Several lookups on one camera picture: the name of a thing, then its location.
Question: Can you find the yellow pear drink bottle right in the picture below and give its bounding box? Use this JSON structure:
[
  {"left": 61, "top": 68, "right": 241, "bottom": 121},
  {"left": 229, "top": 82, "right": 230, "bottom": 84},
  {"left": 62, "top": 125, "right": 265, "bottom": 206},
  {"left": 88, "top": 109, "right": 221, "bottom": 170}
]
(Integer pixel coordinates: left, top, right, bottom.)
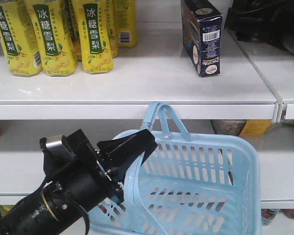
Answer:
[{"left": 73, "top": 0, "right": 114, "bottom": 74}]

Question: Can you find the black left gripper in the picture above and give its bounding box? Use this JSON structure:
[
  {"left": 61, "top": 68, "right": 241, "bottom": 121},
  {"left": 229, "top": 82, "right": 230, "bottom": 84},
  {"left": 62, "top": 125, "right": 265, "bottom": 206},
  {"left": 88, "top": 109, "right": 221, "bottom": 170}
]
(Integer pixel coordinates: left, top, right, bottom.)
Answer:
[{"left": 41, "top": 129, "right": 156, "bottom": 215}]

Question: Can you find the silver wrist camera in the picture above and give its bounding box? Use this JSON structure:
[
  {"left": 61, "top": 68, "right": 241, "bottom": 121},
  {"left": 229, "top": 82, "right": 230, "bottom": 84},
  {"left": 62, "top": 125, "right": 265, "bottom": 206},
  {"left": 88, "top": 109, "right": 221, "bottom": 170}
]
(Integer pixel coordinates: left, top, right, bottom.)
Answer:
[{"left": 41, "top": 135, "right": 75, "bottom": 162}]

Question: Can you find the yellow pear drink bottle middle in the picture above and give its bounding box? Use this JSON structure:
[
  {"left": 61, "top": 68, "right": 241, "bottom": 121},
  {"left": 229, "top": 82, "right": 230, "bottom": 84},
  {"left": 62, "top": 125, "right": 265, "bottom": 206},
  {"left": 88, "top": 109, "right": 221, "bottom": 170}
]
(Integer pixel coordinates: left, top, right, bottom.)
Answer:
[{"left": 25, "top": 0, "right": 77, "bottom": 76}]

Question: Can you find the yellow pear drink bottle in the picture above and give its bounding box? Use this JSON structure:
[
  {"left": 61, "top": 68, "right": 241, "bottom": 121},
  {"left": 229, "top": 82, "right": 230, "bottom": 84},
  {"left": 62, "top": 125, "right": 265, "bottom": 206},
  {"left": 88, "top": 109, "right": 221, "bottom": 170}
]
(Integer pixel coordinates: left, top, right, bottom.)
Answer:
[
  {"left": 114, "top": 0, "right": 137, "bottom": 47},
  {"left": 73, "top": 0, "right": 114, "bottom": 74},
  {"left": 25, "top": 0, "right": 77, "bottom": 76},
  {"left": 0, "top": 0, "right": 43, "bottom": 77}
]

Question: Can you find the clear bottle bottom shelf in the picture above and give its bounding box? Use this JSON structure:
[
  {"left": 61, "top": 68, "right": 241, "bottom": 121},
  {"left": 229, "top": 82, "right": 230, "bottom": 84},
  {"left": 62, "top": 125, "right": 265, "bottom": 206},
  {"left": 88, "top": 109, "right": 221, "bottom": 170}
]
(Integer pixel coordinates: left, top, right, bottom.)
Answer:
[{"left": 261, "top": 209, "right": 280, "bottom": 226}]

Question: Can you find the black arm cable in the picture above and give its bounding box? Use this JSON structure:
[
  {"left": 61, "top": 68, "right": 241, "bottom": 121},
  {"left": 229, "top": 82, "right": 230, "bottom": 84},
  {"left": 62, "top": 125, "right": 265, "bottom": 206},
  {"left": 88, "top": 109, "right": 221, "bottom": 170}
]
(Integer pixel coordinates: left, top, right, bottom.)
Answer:
[{"left": 43, "top": 183, "right": 91, "bottom": 235}]

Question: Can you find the yellow cracker package below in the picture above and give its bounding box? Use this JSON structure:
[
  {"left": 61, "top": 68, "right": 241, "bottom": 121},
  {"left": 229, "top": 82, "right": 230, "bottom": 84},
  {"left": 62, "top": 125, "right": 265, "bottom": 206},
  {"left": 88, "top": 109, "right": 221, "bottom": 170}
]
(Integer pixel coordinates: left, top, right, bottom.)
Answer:
[{"left": 211, "top": 119, "right": 272, "bottom": 137}]

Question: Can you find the light blue plastic shopping basket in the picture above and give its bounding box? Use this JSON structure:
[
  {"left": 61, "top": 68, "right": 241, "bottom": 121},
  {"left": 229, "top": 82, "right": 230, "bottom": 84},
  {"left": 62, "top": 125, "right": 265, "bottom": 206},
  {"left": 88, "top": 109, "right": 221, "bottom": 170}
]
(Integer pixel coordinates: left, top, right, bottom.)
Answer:
[{"left": 89, "top": 102, "right": 261, "bottom": 235}]

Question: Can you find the yellow pear drink bottle left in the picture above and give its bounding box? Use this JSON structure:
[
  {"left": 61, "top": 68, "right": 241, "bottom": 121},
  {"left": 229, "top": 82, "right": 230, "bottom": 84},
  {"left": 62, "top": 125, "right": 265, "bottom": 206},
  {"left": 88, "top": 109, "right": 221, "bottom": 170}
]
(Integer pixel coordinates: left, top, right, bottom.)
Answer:
[{"left": 0, "top": 0, "right": 43, "bottom": 77}]

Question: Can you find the dark blue Chocofiello cookie box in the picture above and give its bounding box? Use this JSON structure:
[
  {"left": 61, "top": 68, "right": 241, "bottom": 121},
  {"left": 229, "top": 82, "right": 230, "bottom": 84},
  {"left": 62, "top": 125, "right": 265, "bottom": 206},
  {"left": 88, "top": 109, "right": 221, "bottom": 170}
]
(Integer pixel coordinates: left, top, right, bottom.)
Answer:
[{"left": 180, "top": 0, "right": 223, "bottom": 77}]

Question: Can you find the yellow pear drink bottle back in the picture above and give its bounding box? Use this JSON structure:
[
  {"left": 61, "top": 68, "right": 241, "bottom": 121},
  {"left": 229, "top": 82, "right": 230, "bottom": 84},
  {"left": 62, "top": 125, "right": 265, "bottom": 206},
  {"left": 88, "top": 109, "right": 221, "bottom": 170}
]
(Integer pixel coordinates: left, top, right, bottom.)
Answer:
[{"left": 114, "top": 0, "right": 137, "bottom": 47}]

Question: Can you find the white snack shelving unit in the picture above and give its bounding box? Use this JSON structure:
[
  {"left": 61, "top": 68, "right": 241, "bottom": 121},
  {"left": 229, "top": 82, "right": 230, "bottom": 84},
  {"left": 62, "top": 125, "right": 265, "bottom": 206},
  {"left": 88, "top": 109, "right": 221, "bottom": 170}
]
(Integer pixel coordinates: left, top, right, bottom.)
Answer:
[{"left": 0, "top": 0, "right": 294, "bottom": 204}]

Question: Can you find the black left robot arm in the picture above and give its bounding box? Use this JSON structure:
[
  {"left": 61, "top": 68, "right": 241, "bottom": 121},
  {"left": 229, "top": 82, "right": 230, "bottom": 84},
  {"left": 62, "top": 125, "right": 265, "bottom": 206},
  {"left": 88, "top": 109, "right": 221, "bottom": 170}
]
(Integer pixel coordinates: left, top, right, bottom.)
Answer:
[{"left": 0, "top": 129, "right": 157, "bottom": 235}]

